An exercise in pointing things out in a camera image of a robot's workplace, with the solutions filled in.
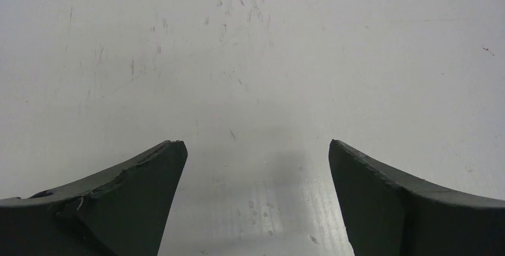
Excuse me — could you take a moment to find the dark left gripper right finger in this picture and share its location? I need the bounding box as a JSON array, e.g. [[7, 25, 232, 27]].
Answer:
[[329, 140, 504, 255]]

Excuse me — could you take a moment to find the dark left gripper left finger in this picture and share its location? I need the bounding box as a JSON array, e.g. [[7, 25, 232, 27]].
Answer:
[[1, 141, 188, 255]]

